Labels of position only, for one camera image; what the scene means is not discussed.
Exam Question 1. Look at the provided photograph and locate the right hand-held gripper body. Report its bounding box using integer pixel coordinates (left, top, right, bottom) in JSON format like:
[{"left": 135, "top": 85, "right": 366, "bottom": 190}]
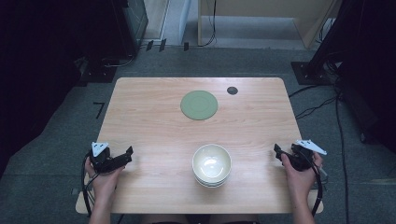
[{"left": 290, "top": 139, "right": 328, "bottom": 173}]

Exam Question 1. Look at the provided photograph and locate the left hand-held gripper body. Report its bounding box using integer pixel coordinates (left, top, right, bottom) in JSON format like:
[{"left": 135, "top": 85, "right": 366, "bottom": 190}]
[{"left": 89, "top": 141, "right": 125, "bottom": 175}]

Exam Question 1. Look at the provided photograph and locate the person's left hand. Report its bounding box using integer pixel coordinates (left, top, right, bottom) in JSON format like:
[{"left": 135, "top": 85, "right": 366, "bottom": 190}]
[{"left": 84, "top": 156, "right": 126, "bottom": 200}]

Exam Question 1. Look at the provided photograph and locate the person's right hand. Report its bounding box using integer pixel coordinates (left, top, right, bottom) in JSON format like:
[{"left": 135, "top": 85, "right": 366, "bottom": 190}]
[{"left": 280, "top": 151, "right": 324, "bottom": 201}]

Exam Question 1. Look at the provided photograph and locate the black floor tape corner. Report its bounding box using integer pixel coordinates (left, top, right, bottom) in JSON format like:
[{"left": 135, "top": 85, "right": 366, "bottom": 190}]
[{"left": 92, "top": 101, "right": 106, "bottom": 119}]

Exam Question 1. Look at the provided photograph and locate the white ceramic bowl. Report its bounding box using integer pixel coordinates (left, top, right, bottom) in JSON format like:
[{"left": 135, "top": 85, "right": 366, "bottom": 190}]
[
  {"left": 196, "top": 181, "right": 228, "bottom": 189},
  {"left": 191, "top": 143, "right": 233, "bottom": 182},
  {"left": 194, "top": 176, "right": 231, "bottom": 187}
]

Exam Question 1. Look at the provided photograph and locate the green round plate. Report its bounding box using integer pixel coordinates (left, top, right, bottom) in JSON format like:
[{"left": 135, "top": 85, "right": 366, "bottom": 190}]
[{"left": 179, "top": 90, "right": 219, "bottom": 121}]

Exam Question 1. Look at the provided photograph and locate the black floor plate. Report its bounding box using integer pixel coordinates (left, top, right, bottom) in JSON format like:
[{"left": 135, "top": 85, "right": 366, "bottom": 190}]
[{"left": 78, "top": 63, "right": 119, "bottom": 84}]

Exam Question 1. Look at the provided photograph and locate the dark glass cabinet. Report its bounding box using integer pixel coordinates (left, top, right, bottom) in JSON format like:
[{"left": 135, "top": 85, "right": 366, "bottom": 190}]
[{"left": 110, "top": 0, "right": 149, "bottom": 61}]

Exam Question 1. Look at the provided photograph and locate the light wooden desk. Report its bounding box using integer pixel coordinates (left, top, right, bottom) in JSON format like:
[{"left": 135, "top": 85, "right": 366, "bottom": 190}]
[{"left": 197, "top": 0, "right": 343, "bottom": 49}]

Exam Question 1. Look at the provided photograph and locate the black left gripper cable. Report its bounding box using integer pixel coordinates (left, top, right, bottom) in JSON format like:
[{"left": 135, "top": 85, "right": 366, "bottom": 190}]
[{"left": 80, "top": 152, "right": 101, "bottom": 217}]

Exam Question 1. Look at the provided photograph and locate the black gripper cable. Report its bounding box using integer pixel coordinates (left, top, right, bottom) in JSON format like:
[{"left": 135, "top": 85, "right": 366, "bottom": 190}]
[
  {"left": 80, "top": 152, "right": 101, "bottom": 217},
  {"left": 300, "top": 148, "right": 325, "bottom": 217}
]

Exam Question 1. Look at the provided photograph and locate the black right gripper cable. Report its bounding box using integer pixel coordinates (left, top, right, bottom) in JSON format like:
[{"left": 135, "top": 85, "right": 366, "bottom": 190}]
[{"left": 300, "top": 148, "right": 325, "bottom": 217}]

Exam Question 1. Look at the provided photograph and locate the long black floor cable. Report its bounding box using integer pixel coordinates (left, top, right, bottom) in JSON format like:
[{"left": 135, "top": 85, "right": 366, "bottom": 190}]
[{"left": 334, "top": 90, "right": 351, "bottom": 224}]

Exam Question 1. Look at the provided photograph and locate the black stand base plate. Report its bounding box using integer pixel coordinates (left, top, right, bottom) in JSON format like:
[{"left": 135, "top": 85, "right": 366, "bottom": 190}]
[{"left": 290, "top": 60, "right": 334, "bottom": 87}]

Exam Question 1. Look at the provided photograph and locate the grey floor cable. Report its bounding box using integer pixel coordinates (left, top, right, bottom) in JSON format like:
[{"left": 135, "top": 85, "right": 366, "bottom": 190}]
[{"left": 103, "top": 53, "right": 138, "bottom": 69}]

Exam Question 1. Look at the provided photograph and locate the black hanging cable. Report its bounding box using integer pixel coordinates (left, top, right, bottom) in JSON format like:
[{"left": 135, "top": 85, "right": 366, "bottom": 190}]
[{"left": 199, "top": 0, "right": 218, "bottom": 49}]

